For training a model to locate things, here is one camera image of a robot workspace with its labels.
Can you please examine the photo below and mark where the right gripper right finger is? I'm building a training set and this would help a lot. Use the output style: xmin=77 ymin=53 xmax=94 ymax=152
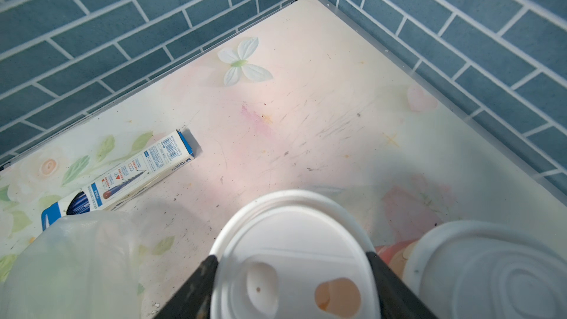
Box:
xmin=366 ymin=252 xmax=436 ymax=319

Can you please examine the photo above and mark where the blue white pen box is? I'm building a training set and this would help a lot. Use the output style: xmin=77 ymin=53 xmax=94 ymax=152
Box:
xmin=41 ymin=130 xmax=193 ymax=230

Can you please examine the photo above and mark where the clear plastic carrier bag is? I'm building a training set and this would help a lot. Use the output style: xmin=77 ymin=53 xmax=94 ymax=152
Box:
xmin=1 ymin=211 xmax=140 ymax=318

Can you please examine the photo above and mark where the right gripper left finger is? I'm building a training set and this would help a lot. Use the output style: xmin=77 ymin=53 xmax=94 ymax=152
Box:
xmin=155 ymin=255 xmax=219 ymax=319

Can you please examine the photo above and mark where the back red cup white lid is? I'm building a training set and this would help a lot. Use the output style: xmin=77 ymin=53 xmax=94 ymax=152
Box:
xmin=375 ymin=220 xmax=566 ymax=318

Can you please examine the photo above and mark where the orange cup white lid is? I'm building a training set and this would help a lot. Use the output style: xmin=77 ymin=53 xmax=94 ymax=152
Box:
xmin=210 ymin=190 xmax=380 ymax=318

